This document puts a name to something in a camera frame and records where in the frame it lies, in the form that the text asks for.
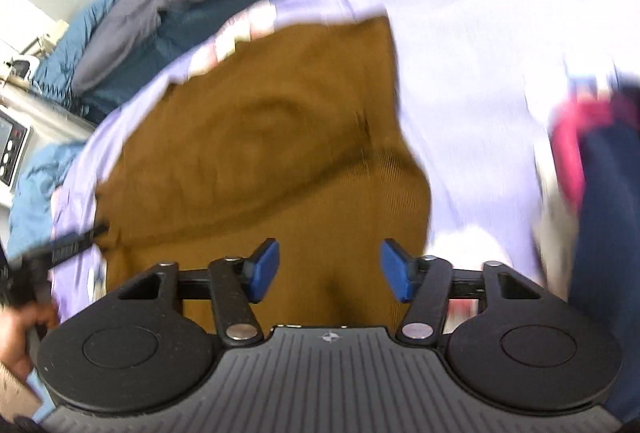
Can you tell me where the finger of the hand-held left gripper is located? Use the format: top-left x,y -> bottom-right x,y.
10,222 -> 110,266

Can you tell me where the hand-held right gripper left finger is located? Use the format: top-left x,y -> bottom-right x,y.
102,238 -> 281,348

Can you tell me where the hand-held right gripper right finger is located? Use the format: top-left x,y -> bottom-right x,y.
379,238 -> 557,348

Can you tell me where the brown knit sweater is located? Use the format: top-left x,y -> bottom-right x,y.
94,16 -> 434,335

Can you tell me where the person's left hand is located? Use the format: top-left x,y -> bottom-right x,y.
0,300 -> 60,379

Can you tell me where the teal quilt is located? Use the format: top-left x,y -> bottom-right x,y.
7,0 -> 126,261

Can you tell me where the white appliance with control panel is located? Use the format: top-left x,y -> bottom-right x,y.
0,86 -> 97,210

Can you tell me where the white polka-dot garment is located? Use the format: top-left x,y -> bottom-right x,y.
531,158 -> 578,276

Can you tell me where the navy garment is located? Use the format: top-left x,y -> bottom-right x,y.
566,86 -> 640,420

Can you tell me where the pink garment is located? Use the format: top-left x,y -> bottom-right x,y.
549,90 -> 640,214

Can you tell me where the purple floral bed sheet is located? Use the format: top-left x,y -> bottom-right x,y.
50,0 -> 640,329

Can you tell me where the dark blue blanket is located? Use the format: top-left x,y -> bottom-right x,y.
80,0 -> 431,126

